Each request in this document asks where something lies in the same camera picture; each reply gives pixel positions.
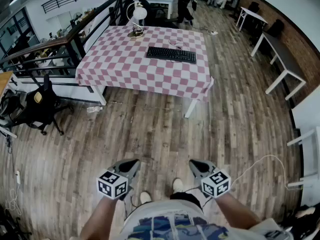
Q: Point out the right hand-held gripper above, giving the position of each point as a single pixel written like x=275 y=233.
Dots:
x=215 y=184

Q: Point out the person's left forearm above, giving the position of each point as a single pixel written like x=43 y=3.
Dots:
x=97 y=221

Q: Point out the person's white shoe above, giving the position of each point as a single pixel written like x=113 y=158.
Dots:
x=178 y=185
x=145 y=197

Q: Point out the black railing wooden handrail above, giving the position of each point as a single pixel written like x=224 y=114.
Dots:
x=50 y=42

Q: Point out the black computer keyboard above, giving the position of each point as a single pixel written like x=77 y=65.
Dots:
x=171 y=55

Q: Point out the person's printed white shirt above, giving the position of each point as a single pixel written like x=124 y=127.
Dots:
x=162 y=209

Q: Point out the person's black trousers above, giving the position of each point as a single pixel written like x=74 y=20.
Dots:
x=185 y=197

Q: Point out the white power strip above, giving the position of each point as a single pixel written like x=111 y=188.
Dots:
x=212 y=32
x=18 y=177

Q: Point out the white folding table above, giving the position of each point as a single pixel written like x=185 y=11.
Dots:
x=252 y=14

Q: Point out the grey top white table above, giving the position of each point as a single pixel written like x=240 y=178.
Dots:
x=285 y=56

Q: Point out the white globe lamp gold base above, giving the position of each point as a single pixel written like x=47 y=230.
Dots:
x=140 y=13

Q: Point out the person's right forearm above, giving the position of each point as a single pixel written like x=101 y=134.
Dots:
x=237 y=214

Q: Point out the wooden desk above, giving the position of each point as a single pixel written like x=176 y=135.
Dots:
x=5 y=80

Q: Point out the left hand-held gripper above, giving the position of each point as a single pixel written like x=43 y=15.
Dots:
x=112 y=185

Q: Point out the clear plastic bottle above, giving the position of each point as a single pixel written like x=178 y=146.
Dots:
x=94 y=109

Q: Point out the person's white right shoe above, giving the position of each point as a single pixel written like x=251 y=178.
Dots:
x=178 y=185

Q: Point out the pink white checkered tablecloth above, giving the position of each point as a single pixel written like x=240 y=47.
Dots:
x=125 y=69

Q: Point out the white shelf rack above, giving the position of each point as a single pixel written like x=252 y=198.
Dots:
x=310 y=154

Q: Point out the black office chair yellow headrest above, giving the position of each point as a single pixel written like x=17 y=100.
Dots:
x=42 y=104

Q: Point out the person's white left shoe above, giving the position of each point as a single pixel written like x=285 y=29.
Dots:
x=145 y=197

